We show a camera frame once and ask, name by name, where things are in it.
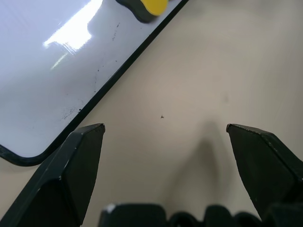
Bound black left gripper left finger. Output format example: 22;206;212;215
0;123;106;227

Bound yellow and black whiteboard eraser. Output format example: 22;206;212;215
115;0;169;24

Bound black-framed whiteboard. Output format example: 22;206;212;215
0;0;190;166

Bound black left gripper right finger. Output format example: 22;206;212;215
226;123;303;222

